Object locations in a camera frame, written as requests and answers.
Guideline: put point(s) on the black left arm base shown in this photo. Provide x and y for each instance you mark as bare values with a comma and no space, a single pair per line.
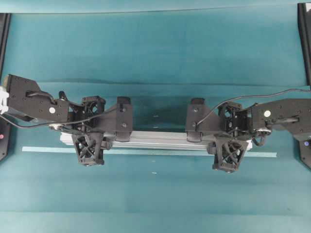
5,129

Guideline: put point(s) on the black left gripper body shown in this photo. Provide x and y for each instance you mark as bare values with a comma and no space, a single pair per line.
77,124

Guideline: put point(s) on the black right frame post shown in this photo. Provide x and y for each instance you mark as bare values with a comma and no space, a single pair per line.
304,27

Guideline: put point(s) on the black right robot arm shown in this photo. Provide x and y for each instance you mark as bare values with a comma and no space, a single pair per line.
256,123

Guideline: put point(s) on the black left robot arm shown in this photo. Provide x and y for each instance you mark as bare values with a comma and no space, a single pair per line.
28,102

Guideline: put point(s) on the black left frame post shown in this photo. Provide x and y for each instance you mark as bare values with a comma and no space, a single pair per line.
4,31

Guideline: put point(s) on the silver aluminium extrusion rail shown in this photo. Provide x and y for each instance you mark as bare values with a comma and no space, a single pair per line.
163,141

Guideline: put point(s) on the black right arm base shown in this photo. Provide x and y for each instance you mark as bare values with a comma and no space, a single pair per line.
304,141

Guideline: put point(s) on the black frame post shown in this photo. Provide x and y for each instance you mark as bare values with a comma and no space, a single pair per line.
304,27
4,31

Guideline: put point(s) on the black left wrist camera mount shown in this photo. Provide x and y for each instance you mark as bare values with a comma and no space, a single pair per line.
117,120

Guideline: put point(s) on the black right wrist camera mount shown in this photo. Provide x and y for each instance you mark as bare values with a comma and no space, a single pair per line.
196,111

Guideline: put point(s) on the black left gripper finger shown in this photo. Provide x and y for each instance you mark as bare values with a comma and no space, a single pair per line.
88,148
92,106

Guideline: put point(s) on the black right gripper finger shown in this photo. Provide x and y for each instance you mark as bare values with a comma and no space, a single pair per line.
228,154
228,114

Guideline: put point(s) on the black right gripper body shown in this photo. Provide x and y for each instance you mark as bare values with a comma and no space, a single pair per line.
242,132

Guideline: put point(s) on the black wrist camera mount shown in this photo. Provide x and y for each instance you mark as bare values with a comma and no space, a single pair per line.
196,111
117,120

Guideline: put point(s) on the light teal tape strip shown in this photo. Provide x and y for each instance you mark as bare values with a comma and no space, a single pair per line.
146,152

